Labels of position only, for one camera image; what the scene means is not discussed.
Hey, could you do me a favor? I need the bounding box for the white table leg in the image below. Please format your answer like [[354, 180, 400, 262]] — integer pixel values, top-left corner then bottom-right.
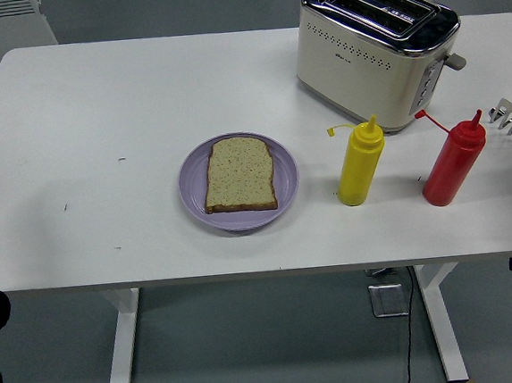
[[412, 261, 471, 383], [95, 287, 149, 383]]

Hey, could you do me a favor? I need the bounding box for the white air conditioner unit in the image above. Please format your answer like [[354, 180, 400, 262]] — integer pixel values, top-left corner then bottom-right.
[[0, 0, 63, 85]]

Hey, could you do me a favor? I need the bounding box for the metal floor outlet box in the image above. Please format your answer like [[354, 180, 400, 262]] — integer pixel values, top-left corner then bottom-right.
[[366, 280, 411, 321]]

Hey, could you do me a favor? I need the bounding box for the yellow squeeze bottle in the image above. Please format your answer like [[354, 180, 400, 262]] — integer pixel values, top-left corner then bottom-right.
[[324, 113, 391, 209]]

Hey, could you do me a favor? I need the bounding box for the thin black power cable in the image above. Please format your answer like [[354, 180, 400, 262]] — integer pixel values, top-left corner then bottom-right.
[[392, 265, 424, 383]]

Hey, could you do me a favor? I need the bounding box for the cream and chrome toaster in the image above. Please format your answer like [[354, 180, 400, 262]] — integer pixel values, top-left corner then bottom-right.
[[289, 0, 474, 143]]

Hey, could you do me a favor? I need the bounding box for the purple plate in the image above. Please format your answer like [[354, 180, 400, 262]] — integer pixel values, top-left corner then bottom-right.
[[173, 127, 305, 237]]

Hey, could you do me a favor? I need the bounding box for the slice of bread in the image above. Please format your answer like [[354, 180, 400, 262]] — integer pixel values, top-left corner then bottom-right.
[[197, 134, 280, 217]]

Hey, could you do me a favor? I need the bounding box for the red squeeze bottle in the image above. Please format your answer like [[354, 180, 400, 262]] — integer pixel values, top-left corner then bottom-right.
[[413, 104, 494, 209]]

